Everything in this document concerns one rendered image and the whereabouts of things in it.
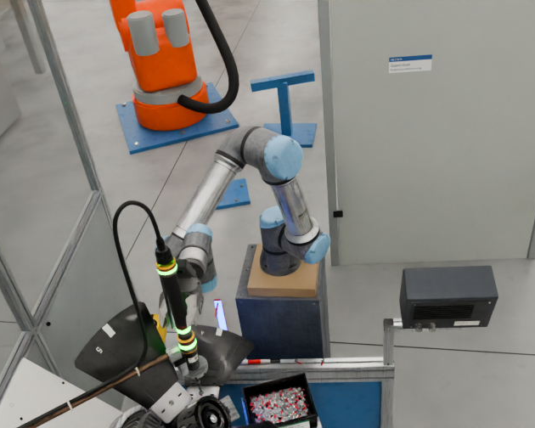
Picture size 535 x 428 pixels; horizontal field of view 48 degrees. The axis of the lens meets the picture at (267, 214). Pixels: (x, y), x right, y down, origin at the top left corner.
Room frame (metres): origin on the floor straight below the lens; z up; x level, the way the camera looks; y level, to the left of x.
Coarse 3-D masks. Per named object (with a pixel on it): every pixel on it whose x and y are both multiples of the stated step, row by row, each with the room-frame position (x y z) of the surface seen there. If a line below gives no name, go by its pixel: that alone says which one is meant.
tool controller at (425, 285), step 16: (416, 272) 1.30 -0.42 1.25; (432, 272) 1.29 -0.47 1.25; (448, 272) 1.28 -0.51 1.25; (464, 272) 1.28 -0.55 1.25; (480, 272) 1.27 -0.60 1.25; (416, 288) 1.25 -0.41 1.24; (432, 288) 1.24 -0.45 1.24; (448, 288) 1.23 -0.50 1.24; (464, 288) 1.22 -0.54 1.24; (480, 288) 1.22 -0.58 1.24; (496, 288) 1.21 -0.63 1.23; (400, 304) 1.33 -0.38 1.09; (416, 304) 1.21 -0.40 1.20; (432, 304) 1.21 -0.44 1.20; (448, 304) 1.20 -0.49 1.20; (464, 304) 1.20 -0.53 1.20; (480, 304) 1.19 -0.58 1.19; (416, 320) 1.24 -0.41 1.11; (432, 320) 1.23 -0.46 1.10; (448, 320) 1.23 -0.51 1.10; (464, 320) 1.22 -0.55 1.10; (480, 320) 1.22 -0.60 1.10
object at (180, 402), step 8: (176, 384) 0.98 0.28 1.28; (168, 392) 0.96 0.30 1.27; (176, 392) 0.96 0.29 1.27; (184, 392) 0.97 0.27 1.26; (160, 400) 0.95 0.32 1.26; (168, 400) 0.95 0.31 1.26; (176, 400) 0.95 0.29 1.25; (184, 400) 0.95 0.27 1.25; (152, 408) 0.93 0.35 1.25; (160, 408) 0.94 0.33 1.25; (168, 408) 0.94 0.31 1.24; (176, 408) 0.94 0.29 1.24; (160, 416) 0.92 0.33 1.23; (168, 416) 0.92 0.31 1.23
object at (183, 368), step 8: (168, 352) 0.98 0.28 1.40; (176, 352) 0.98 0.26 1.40; (176, 360) 0.97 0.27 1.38; (184, 360) 0.98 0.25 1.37; (200, 360) 1.02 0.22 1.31; (184, 368) 0.98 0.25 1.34; (200, 368) 1.00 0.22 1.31; (184, 376) 0.98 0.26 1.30; (192, 376) 0.97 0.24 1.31; (200, 376) 0.98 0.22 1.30
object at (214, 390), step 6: (192, 390) 1.03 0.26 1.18; (198, 390) 1.03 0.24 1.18; (204, 390) 1.02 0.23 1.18; (210, 390) 1.02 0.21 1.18; (216, 390) 1.02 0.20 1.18; (192, 396) 1.01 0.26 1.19; (198, 396) 1.00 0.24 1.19; (204, 396) 1.00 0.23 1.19; (216, 396) 1.00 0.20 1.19; (192, 402) 0.99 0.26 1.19
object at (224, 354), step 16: (208, 336) 1.22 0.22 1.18; (224, 336) 1.23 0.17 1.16; (240, 336) 1.24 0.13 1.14; (208, 352) 1.15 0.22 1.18; (224, 352) 1.16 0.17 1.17; (240, 352) 1.16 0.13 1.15; (208, 368) 1.10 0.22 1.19; (224, 368) 1.09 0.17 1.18; (192, 384) 1.04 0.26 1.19; (208, 384) 1.04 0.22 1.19
